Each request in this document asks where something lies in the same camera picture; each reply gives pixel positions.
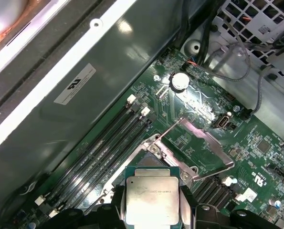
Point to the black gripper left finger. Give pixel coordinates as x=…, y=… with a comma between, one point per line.
x=118, y=210

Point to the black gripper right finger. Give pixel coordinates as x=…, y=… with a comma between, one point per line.
x=187, y=214

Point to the silver CPU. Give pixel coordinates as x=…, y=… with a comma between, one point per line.
x=151, y=198

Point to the metal socket cover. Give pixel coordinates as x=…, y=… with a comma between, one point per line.
x=199, y=138

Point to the black RAM slot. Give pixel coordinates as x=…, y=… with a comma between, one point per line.
x=111, y=167
x=209, y=193
x=224, y=202
x=103, y=162
x=88, y=149
x=202, y=188
x=95, y=156
x=217, y=198

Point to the CPU socket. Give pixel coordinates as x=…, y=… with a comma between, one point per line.
x=134, y=162

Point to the black PC case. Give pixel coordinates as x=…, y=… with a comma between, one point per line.
x=72, y=133

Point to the internal USB port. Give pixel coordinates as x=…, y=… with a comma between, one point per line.
x=221, y=122

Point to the green motherboard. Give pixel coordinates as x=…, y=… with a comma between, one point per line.
x=251, y=133

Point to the white label sticker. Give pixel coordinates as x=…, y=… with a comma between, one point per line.
x=75, y=83

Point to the round coin cell battery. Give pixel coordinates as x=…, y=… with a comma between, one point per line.
x=180, y=81

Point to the perforated metal drive cage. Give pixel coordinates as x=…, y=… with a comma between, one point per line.
x=277, y=81

